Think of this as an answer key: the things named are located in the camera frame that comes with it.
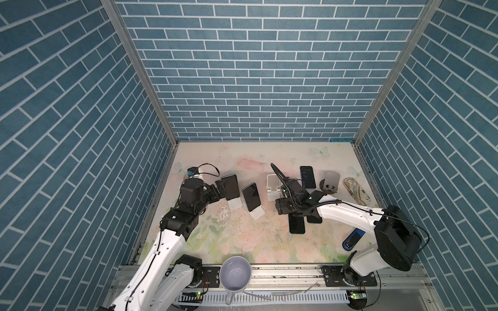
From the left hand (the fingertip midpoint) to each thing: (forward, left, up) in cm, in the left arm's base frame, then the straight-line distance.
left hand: (218, 184), depth 77 cm
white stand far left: (+2, -5, -20) cm, 21 cm away
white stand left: (-3, -16, -20) cm, 26 cm away
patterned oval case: (+3, -67, -16) cm, 69 cm away
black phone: (+16, -44, -20) cm, 52 cm away
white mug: (-28, -7, -19) cm, 35 cm away
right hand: (-1, -27, -14) cm, 30 cm away
